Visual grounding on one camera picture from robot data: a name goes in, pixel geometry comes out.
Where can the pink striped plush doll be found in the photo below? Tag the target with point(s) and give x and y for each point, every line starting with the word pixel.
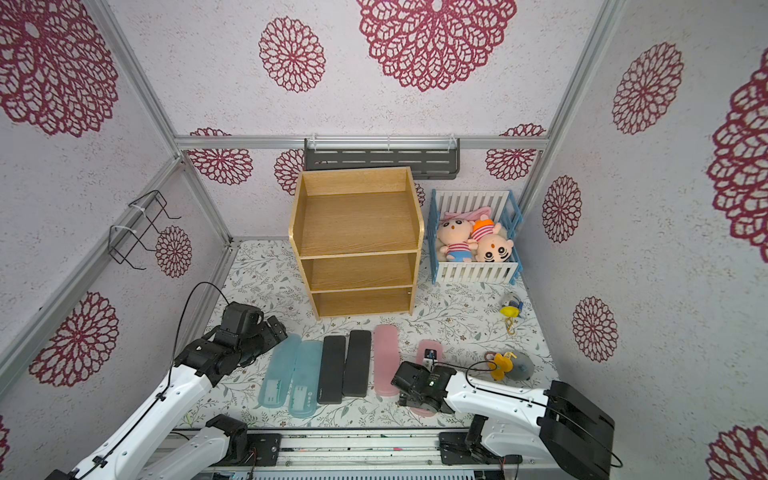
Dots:
pixel 456 238

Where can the yellow grey keychain toy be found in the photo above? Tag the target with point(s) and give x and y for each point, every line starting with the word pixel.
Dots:
pixel 511 309

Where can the yellow duck grey disc toy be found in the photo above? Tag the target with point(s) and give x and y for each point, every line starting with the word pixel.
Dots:
pixel 516 366

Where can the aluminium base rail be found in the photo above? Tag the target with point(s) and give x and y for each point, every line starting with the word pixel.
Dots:
pixel 360 450

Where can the orange hat plush doll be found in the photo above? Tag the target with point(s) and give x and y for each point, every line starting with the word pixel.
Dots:
pixel 492 246

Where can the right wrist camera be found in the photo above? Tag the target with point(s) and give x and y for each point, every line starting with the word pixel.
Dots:
pixel 430 356

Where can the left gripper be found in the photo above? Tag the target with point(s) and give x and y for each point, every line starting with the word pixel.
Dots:
pixel 270 338

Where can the black wire wall rack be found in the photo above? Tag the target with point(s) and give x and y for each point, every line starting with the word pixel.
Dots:
pixel 124 239

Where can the wooden three-tier shelf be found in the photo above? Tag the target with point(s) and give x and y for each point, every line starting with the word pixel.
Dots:
pixel 357 236

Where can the pink pencil case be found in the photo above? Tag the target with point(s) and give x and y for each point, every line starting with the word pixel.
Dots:
pixel 386 359
pixel 429 348

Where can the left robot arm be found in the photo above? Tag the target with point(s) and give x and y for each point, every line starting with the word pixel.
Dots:
pixel 195 371

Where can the grey wall-mounted rack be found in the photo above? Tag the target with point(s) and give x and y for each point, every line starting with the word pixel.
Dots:
pixel 440 163

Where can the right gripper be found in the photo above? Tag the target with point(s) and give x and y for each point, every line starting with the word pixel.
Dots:
pixel 405 380

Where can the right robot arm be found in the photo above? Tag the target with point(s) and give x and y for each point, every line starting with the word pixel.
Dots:
pixel 468 395

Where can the blue white toy crib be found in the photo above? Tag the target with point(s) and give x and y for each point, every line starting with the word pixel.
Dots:
pixel 500 206

